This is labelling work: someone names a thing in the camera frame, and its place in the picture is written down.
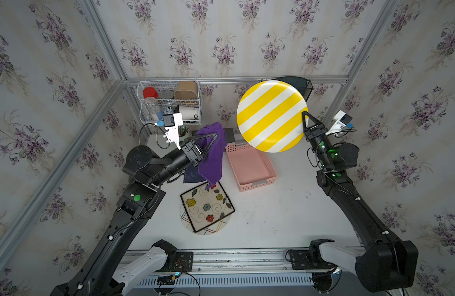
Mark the clear plastic bottle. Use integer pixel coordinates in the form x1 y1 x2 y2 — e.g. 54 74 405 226
144 97 163 121

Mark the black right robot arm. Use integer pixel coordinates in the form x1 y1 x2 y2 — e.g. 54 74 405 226
302 111 419 292

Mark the brown paper box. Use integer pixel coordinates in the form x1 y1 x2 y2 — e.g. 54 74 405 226
174 81 198 99

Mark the yellow striped round plate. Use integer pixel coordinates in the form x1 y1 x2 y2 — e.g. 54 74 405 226
236 80 308 153

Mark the white cylindrical can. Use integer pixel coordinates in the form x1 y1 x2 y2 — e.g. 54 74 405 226
178 106 201 121

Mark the purple cloth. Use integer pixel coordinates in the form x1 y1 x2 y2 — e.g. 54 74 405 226
195 122 227 188

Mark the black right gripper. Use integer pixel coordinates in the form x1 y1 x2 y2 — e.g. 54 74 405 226
302 113 333 172

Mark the round plaid plate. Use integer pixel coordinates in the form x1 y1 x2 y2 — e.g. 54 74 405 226
179 205 232 236

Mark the square floral plate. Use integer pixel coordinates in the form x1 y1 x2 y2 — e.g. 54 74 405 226
180 182 236 236

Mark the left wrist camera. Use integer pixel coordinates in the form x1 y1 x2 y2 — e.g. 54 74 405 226
163 113 183 150

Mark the pink plastic basket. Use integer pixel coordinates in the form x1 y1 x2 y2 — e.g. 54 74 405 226
225 143 278 192

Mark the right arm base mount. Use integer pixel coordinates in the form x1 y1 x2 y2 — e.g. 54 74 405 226
285 239 342 294

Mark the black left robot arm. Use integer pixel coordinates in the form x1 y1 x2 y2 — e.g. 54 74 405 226
51 133 221 296

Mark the dark grey book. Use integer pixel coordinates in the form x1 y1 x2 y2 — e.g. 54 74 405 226
224 128 236 144

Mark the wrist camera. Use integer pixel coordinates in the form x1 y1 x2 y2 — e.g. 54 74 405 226
163 113 183 150
326 111 353 136

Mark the small navy notebook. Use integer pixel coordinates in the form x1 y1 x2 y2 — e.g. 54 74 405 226
183 165 206 184

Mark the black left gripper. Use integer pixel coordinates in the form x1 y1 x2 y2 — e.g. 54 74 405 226
149 134 219 189

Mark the black mesh wall holder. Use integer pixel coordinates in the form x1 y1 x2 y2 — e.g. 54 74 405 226
273 76 313 102

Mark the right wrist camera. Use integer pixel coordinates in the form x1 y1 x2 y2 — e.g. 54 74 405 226
326 111 353 136

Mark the white wire basket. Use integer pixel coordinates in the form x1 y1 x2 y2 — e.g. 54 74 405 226
134 78 202 126

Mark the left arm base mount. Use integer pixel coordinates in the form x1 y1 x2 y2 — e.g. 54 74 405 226
152 240 194 286

